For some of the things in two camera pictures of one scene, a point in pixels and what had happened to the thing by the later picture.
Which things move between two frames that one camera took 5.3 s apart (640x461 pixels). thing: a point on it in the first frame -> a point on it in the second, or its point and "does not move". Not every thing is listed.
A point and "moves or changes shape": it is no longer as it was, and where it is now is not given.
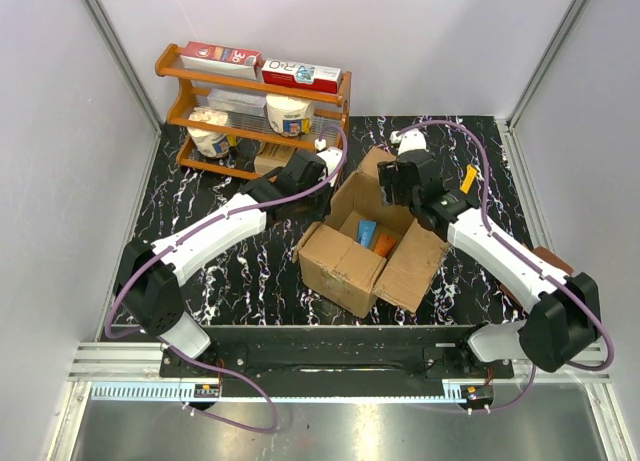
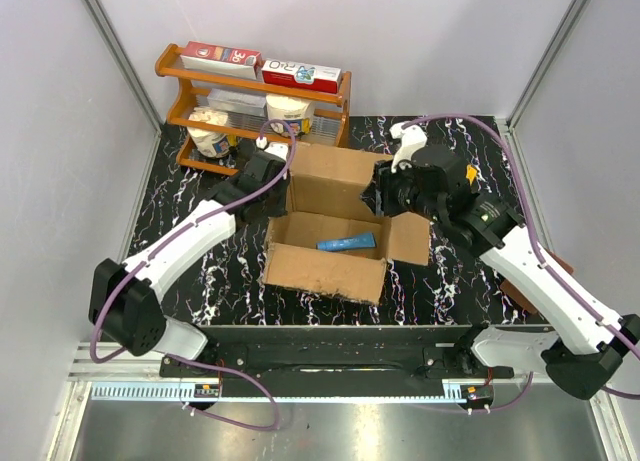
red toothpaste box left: (225, 60) does not move
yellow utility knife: (468, 178) does not move
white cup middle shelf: (290, 116) does not move
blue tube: (366, 233) -> (349, 243)
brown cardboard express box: (364, 247) moves or changes shape
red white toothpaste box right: (315, 78) does not move
